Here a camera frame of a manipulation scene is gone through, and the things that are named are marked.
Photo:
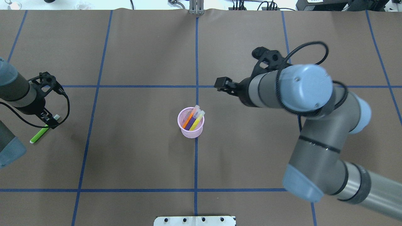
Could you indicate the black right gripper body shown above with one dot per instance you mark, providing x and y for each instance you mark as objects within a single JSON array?
[{"x": 243, "y": 91}]

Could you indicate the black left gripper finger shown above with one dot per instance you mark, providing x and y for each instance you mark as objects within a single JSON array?
[
  {"x": 54, "y": 119},
  {"x": 45, "y": 117}
]

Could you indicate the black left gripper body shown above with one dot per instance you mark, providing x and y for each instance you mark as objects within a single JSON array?
[{"x": 34, "y": 107}]

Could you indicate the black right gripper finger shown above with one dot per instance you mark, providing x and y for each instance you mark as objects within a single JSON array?
[
  {"x": 225, "y": 83},
  {"x": 230, "y": 91}
]

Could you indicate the green marker pen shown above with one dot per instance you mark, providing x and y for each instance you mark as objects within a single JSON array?
[{"x": 39, "y": 134}]

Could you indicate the purple marker pen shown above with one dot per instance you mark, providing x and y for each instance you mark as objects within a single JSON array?
[{"x": 192, "y": 120}]

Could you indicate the orange marker pen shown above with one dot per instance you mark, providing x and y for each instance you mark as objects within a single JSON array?
[{"x": 189, "y": 115}]

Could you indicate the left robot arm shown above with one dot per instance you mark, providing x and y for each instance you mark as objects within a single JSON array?
[{"x": 28, "y": 97}]

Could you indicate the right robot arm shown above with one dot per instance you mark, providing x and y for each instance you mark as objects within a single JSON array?
[{"x": 315, "y": 167}]

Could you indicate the pink mesh pen holder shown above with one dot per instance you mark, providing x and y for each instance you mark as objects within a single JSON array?
[{"x": 190, "y": 134}]

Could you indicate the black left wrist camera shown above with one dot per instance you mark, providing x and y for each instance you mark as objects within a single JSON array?
[{"x": 45, "y": 83}]

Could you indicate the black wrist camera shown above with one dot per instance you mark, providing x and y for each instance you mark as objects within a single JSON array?
[
  {"x": 268, "y": 61},
  {"x": 45, "y": 83}
]

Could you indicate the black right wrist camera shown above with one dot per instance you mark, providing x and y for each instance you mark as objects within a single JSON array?
[{"x": 268, "y": 61}]

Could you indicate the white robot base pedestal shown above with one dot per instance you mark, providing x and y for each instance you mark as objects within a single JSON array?
[{"x": 195, "y": 221}]

